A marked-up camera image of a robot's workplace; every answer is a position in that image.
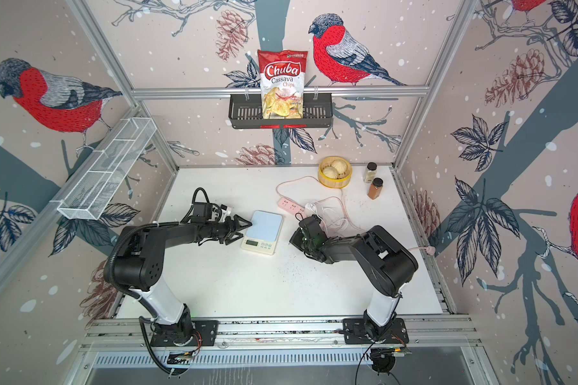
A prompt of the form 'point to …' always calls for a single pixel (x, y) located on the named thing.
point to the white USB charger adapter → (311, 207)
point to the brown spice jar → (375, 188)
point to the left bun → (331, 172)
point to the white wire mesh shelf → (97, 181)
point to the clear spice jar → (370, 172)
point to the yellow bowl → (342, 181)
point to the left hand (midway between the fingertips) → (250, 224)
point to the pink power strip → (291, 207)
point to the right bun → (340, 166)
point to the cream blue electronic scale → (262, 235)
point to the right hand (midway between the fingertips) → (289, 236)
